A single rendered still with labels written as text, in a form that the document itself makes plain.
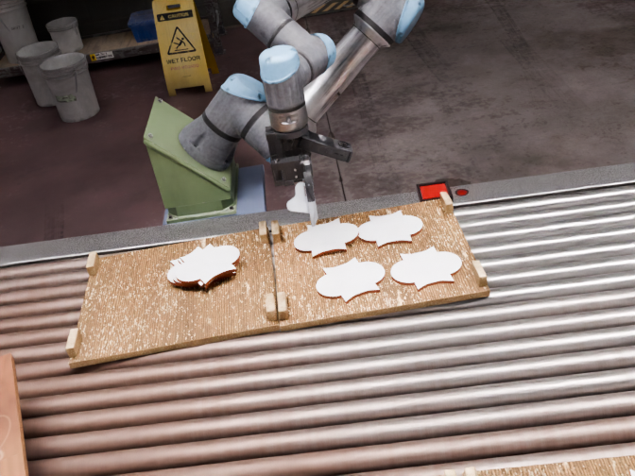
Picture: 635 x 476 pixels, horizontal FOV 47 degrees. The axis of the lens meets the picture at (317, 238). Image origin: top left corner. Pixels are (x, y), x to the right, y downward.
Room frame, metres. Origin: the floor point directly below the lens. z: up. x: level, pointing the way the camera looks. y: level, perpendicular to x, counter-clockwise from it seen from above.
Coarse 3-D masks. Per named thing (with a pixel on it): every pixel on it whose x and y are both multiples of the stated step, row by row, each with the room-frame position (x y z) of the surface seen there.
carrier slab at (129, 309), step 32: (128, 256) 1.41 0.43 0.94; (160, 256) 1.39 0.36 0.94; (256, 256) 1.32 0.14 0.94; (96, 288) 1.30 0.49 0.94; (128, 288) 1.28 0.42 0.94; (160, 288) 1.26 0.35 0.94; (192, 288) 1.25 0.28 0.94; (224, 288) 1.23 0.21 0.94; (256, 288) 1.21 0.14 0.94; (96, 320) 1.19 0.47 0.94; (128, 320) 1.17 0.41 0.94; (160, 320) 1.16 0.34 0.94; (192, 320) 1.14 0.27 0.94; (224, 320) 1.12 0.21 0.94; (256, 320) 1.11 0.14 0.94; (96, 352) 1.09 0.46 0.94; (128, 352) 1.08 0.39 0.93
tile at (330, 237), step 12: (312, 228) 1.38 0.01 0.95; (324, 228) 1.37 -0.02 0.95; (336, 228) 1.36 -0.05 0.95; (348, 228) 1.35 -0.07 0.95; (300, 240) 1.34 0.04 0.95; (312, 240) 1.33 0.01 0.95; (324, 240) 1.32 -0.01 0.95; (336, 240) 1.31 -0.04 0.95; (348, 240) 1.30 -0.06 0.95; (300, 252) 1.31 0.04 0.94; (312, 252) 1.29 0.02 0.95; (324, 252) 1.28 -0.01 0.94
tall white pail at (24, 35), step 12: (0, 0) 5.73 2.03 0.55; (12, 0) 5.51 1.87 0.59; (24, 0) 5.61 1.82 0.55; (0, 12) 5.48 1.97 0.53; (12, 12) 5.50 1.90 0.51; (24, 12) 5.56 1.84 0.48; (0, 24) 5.49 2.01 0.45; (12, 24) 5.49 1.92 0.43; (24, 24) 5.53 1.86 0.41; (0, 36) 5.51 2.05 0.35; (12, 36) 5.48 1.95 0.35; (24, 36) 5.51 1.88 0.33; (36, 36) 5.63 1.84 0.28; (12, 48) 5.48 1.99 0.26; (12, 60) 5.50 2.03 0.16
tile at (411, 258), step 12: (420, 252) 1.22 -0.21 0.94; (432, 252) 1.22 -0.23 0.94; (444, 252) 1.21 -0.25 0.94; (396, 264) 1.20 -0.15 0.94; (408, 264) 1.19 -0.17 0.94; (420, 264) 1.18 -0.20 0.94; (432, 264) 1.18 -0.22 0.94; (444, 264) 1.17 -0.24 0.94; (456, 264) 1.16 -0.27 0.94; (396, 276) 1.16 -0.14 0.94; (408, 276) 1.15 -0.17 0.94; (420, 276) 1.15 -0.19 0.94; (432, 276) 1.14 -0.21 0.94; (444, 276) 1.13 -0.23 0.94; (420, 288) 1.11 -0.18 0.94
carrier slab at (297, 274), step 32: (320, 224) 1.41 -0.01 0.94; (448, 224) 1.32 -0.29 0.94; (288, 256) 1.30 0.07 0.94; (320, 256) 1.28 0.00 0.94; (352, 256) 1.26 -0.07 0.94; (384, 256) 1.24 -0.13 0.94; (288, 288) 1.19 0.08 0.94; (384, 288) 1.14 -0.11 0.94; (416, 288) 1.12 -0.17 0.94; (448, 288) 1.10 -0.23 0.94; (480, 288) 1.09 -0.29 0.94; (288, 320) 1.09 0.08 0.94; (320, 320) 1.08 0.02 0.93
